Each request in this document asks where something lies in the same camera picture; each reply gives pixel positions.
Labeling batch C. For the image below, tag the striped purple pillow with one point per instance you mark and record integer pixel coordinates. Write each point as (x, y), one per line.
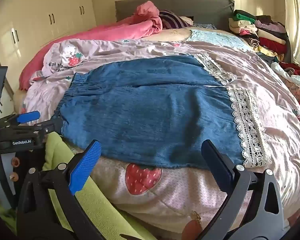
(172, 20)

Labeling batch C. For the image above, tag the rose pink blanket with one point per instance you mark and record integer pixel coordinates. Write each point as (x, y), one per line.
(130, 27)

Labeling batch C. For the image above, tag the blue pants with lace trim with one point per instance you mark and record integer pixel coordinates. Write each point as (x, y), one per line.
(152, 110)

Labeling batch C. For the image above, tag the pile of folded clothes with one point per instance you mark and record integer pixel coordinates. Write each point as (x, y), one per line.
(269, 42)

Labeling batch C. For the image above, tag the person's green clothing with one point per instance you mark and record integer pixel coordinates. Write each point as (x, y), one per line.
(102, 205)

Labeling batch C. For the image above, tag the cream wardrobe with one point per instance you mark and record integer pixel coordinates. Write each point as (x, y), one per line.
(52, 5)

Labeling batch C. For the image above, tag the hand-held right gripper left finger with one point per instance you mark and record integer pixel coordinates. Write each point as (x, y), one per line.
(86, 166)

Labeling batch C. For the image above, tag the light blue cloth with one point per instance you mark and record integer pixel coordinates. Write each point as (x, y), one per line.
(214, 38)

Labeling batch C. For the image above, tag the cream curtain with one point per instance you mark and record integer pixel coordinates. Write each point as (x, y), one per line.
(299, 17)

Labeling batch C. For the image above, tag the grey bed headboard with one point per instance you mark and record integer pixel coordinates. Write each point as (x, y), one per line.
(202, 7)

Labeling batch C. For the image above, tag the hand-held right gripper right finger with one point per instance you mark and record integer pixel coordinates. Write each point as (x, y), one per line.
(216, 163)

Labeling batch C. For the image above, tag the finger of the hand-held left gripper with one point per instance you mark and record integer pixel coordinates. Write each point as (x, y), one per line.
(27, 117)
(50, 125)

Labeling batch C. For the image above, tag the pink strawberry print quilt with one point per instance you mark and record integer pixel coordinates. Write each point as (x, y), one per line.
(277, 120)

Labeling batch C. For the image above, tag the floral basket of clothes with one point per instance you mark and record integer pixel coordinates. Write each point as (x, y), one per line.
(293, 76)

